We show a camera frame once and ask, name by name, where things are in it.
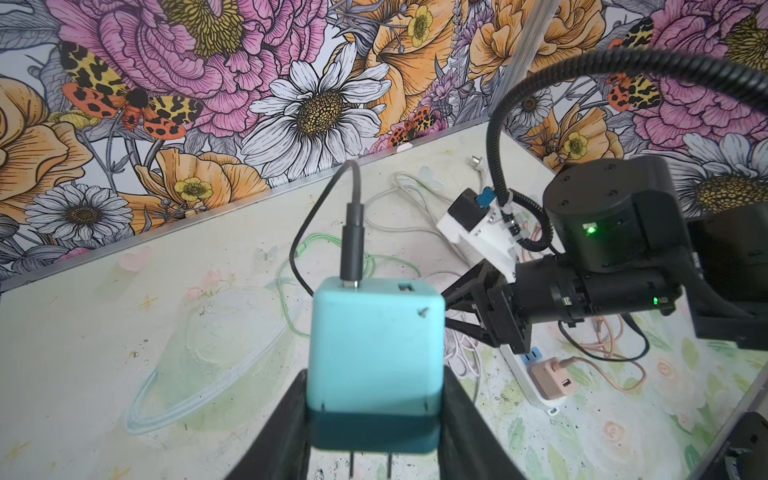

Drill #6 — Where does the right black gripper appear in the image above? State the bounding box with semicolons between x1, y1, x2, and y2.
442;255;681;354

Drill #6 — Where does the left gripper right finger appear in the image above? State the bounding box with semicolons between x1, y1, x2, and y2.
437;366;525;480

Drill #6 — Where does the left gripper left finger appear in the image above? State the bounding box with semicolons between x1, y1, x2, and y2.
225;369;311;480

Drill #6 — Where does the white blue power strip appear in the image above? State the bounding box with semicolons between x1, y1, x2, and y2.
499;345;565;417

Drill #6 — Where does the teal green charger plug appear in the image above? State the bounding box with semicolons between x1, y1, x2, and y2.
306;278;446;454

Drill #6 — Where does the pink charger plug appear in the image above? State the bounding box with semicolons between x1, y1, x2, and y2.
528;357;578;400

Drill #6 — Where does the black thin cable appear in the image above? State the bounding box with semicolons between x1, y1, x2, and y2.
289;159;366;298

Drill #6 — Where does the pink charger cable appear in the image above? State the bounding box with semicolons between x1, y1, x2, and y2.
563;314;652;394

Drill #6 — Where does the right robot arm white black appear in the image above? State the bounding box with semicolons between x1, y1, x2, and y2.
441;155;767;354

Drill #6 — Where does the green thin cable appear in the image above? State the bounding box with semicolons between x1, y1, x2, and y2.
275;232;421;338

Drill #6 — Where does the white power strip cable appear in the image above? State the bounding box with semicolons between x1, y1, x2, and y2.
362;155;490;265

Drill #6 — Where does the black corrugated cable conduit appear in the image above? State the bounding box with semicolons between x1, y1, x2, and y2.
485;47;768;253

